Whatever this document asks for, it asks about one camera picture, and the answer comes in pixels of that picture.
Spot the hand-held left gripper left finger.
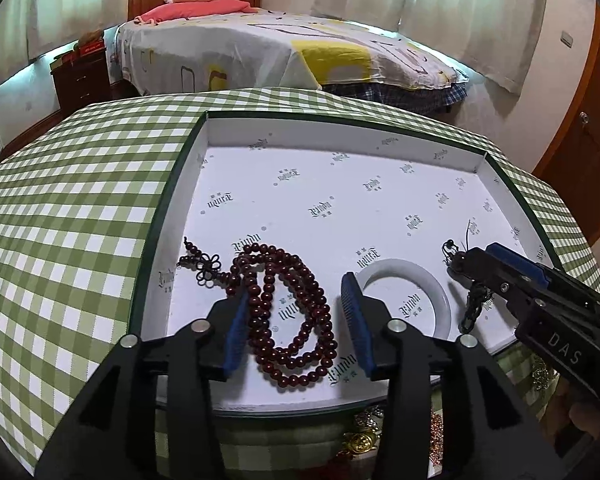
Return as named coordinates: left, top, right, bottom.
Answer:
left=34, top=292, right=253, bottom=480

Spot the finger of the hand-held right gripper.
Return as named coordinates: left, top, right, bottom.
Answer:
left=485, top=242, right=600, bottom=308
left=447, top=247, right=548, bottom=327

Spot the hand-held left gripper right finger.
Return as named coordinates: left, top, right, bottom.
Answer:
left=340, top=271, right=563, bottom=480

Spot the black silver keychain ornament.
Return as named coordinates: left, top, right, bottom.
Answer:
left=442, top=219, right=494, bottom=334

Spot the dark red bead necklace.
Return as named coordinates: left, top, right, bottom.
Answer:
left=177, top=237, right=339, bottom=389

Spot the gold charm with red knot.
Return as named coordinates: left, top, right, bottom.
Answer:
left=330, top=425, right=383, bottom=471

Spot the white lined green-edged tray box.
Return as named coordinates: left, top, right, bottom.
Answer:
left=130, top=110, right=563, bottom=418

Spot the rose gold chain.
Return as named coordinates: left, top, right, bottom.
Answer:
left=426, top=410, right=447, bottom=467

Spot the white jade bangle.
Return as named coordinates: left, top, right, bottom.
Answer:
left=357, top=258, right=452, bottom=341

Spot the wooden door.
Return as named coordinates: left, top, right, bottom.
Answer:
left=531, top=4, right=600, bottom=248

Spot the green checked tablecloth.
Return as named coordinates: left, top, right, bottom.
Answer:
left=0, top=87, right=600, bottom=480

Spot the blue plaid bed skirt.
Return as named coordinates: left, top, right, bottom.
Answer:
left=325, top=81, right=468, bottom=117

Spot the patterned white bed sheet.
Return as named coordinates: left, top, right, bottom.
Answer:
left=115, top=7, right=470, bottom=97

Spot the dark wooden nightstand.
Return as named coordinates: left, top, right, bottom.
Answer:
left=50, top=52, right=113, bottom=112

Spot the pink pillow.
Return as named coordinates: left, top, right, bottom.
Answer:
left=134, top=0, right=262, bottom=26

